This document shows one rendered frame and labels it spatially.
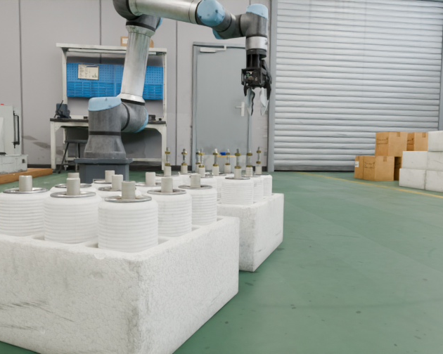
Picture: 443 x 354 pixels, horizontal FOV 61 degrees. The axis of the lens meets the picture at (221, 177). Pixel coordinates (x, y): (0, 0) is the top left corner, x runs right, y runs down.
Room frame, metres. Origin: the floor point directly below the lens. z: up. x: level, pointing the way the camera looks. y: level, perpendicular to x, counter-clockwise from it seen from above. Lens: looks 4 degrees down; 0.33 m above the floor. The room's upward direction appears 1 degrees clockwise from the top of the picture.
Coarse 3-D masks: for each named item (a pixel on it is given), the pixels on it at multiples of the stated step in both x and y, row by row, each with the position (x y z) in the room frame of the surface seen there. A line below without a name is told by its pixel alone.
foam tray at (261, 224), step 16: (224, 208) 1.05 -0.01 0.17; (240, 208) 1.03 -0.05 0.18; (256, 208) 1.03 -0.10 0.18; (272, 208) 1.22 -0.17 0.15; (240, 224) 1.03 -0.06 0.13; (256, 224) 1.04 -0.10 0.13; (272, 224) 1.22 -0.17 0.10; (240, 240) 1.03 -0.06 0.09; (256, 240) 1.04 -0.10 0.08; (272, 240) 1.23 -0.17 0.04; (240, 256) 1.03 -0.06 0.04; (256, 256) 1.04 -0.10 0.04
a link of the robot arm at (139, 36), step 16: (144, 16) 1.47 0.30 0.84; (144, 32) 1.49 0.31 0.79; (128, 48) 1.50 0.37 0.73; (144, 48) 1.51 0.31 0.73; (128, 64) 1.50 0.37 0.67; (144, 64) 1.52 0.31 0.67; (128, 80) 1.50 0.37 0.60; (128, 96) 1.50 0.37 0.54; (144, 112) 1.57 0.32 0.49; (128, 128) 1.50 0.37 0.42
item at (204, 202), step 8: (192, 192) 0.78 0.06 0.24; (200, 192) 0.78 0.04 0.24; (208, 192) 0.79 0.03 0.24; (216, 192) 0.82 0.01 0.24; (192, 200) 0.78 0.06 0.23; (200, 200) 0.78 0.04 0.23; (208, 200) 0.79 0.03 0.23; (216, 200) 0.82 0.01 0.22; (192, 208) 0.78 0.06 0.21; (200, 208) 0.78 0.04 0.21; (208, 208) 0.79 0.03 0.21; (216, 208) 0.82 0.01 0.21; (192, 216) 0.78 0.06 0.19; (200, 216) 0.78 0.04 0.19; (208, 216) 0.79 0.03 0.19; (216, 216) 0.82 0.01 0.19; (192, 224) 0.78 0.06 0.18; (200, 224) 0.78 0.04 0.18; (208, 224) 0.79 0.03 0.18
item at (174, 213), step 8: (160, 200) 0.67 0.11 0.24; (168, 200) 0.67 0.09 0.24; (176, 200) 0.68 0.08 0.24; (184, 200) 0.69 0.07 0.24; (160, 208) 0.67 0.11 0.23; (168, 208) 0.67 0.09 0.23; (176, 208) 0.68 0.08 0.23; (184, 208) 0.69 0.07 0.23; (160, 216) 0.67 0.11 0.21; (168, 216) 0.67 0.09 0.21; (176, 216) 0.68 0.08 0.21; (184, 216) 0.69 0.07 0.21; (160, 224) 0.67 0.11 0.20; (168, 224) 0.67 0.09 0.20; (176, 224) 0.68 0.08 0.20; (184, 224) 0.69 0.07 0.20; (160, 232) 0.67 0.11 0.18; (168, 232) 0.67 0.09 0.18; (176, 232) 0.68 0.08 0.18; (184, 232) 0.69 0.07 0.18
